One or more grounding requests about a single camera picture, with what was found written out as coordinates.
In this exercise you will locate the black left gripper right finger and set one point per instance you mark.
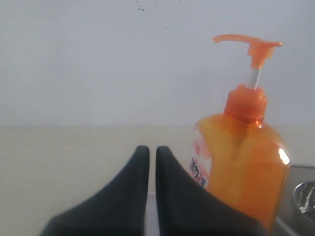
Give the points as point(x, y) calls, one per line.
point(186, 209)

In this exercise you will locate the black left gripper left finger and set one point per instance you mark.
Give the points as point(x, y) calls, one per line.
point(118, 209)

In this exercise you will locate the orange pump soap bottle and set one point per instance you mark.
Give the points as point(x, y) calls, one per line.
point(235, 155)

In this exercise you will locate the small stainless steel bowl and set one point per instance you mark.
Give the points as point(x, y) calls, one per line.
point(304, 199)

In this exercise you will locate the white plastic tray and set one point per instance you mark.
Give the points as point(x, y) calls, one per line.
point(151, 216)

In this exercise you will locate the steel mesh strainer basket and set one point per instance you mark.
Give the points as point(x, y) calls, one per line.
point(296, 216)

